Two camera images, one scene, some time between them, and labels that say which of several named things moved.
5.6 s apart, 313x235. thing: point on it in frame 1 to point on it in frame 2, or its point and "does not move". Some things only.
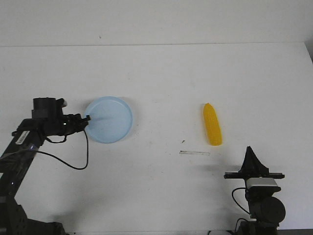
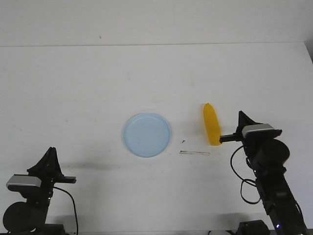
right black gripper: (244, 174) to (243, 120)
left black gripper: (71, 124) to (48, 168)
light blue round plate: (111, 119) to (146, 134)
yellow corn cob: (212, 125) does not move
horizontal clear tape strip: (189, 152) does not move
